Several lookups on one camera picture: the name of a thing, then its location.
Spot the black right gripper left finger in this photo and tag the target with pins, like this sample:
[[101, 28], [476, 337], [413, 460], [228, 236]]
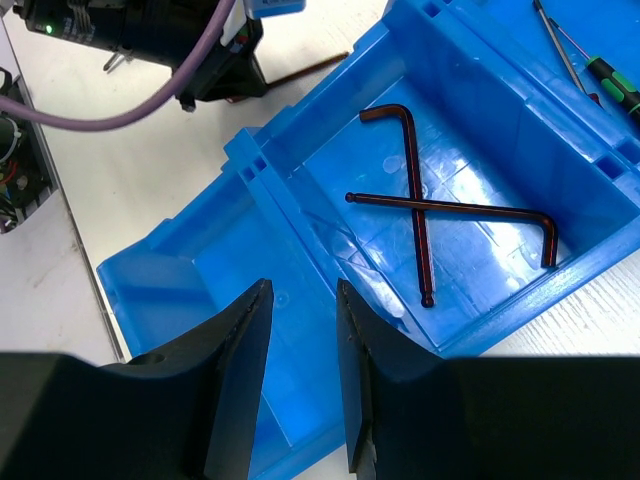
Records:
[[185, 410]]

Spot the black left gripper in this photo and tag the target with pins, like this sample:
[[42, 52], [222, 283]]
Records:
[[162, 32]]

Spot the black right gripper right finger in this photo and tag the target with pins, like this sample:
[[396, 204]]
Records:
[[411, 414]]

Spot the thin dark hex key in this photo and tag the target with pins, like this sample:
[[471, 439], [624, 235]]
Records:
[[309, 70]]

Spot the long dark hex key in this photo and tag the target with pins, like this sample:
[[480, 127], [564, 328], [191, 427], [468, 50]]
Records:
[[544, 221]]

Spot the blue-handled long screwdriver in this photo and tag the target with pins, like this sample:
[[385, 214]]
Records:
[[562, 45]]

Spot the green precision screwdriver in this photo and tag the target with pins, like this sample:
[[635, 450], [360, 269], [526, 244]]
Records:
[[619, 88]]

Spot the blue three-compartment bin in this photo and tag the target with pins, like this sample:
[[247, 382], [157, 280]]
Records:
[[447, 169]]

